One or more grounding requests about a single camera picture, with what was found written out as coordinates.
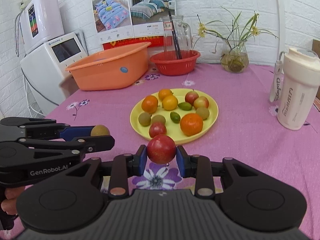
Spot grey hose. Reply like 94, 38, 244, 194
14, 11, 23, 57

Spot white appliance with screen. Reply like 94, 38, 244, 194
20, 31, 88, 115

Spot red apple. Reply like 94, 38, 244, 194
147, 135, 177, 165
185, 89, 200, 106
193, 96, 210, 110
149, 122, 167, 138

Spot person's left hand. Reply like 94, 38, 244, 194
1, 187, 25, 215

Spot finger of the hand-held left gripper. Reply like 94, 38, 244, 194
15, 135, 115, 158
0, 117, 97, 142

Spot glass pitcher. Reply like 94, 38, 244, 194
162, 15, 193, 59

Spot white cable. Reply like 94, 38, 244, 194
28, 102, 44, 117

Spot glass vase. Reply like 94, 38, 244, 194
220, 39, 249, 74

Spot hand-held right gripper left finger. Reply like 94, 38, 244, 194
64, 144, 148, 200

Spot black chopstick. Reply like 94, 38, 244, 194
168, 11, 180, 59
170, 10, 182, 58

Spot pink floral tablecloth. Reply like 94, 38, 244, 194
32, 62, 320, 240

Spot white tumbler bottle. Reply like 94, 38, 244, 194
277, 47, 320, 131

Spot grey cable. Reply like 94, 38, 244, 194
21, 66, 60, 107

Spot orange plastic basin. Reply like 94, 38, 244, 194
65, 42, 152, 91

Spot yellow plate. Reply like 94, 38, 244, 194
130, 88, 219, 145

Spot white wall pipe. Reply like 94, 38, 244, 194
272, 0, 286, 55

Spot red plastic basket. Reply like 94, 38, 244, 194
150, 50, 201, 76

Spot white water purifier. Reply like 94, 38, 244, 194
19, 0, 65, 55

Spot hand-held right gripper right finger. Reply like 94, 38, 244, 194
176, 145, 260, 200

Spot white printed strap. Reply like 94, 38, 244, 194
269, 51, 287, 103

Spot orange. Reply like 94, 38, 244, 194
180, 113, 204, 137
162, 95, 178, 111
141, 95, 159, 114
158, 89, 174, 101

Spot wall calendar poster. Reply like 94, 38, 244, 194
89, 0, 177, 52

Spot green plant yellow flowers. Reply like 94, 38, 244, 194
192, 6, 279, 72

